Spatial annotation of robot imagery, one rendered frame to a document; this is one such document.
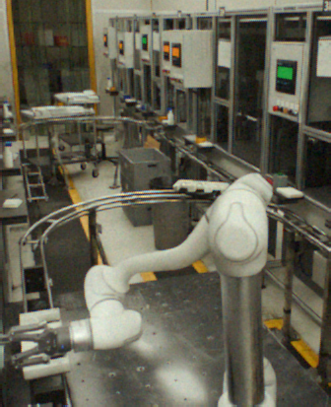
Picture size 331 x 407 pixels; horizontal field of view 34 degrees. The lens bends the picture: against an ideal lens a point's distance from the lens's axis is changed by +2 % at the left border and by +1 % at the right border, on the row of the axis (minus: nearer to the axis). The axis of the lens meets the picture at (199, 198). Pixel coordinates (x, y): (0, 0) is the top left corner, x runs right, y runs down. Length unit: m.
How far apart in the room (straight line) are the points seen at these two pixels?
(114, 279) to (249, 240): 0.62
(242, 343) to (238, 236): 0.31
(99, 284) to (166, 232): 3.00
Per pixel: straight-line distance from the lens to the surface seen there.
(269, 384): 1.68
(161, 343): 2.25
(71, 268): 4.54
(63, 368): 1.85
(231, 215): 1.20
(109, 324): 1.62
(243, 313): 1.33
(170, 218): 4.61
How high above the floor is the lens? 1.90
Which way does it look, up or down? 18 degrees down
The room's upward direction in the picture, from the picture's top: straight up
